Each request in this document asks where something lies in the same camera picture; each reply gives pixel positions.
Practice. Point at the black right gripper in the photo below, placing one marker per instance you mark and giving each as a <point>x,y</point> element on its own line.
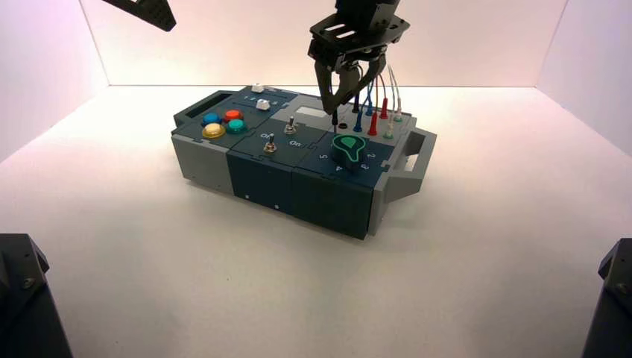
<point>355,37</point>

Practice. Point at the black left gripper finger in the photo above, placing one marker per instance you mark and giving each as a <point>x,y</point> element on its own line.
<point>160,12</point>
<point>140,12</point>

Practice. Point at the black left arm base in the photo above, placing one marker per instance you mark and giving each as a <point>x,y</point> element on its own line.
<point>24,306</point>

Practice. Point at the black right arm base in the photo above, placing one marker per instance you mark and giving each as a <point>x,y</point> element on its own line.
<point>612,306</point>

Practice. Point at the white rectangular display screen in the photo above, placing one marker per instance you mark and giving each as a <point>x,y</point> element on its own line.
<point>312,112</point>

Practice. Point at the green rotary pointer knob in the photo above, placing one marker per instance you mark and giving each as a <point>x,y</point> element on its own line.
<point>348,149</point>

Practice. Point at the white slider knob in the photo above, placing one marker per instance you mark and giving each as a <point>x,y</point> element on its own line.
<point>263,105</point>
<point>258,88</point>

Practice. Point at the teal round push button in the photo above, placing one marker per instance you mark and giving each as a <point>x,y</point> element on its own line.
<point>237,126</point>

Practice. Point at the blue and grey task board box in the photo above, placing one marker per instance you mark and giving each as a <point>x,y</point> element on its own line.
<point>321,197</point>

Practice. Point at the red round push button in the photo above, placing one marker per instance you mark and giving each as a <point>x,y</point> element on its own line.
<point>233,115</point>

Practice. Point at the blue round push button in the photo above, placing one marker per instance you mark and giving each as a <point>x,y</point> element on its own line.
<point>211,118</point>

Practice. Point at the yellow round push button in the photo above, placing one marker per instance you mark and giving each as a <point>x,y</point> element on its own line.
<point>214,131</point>

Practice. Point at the metal toggle switch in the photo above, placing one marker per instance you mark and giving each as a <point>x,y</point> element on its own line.
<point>291,127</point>
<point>269,145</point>

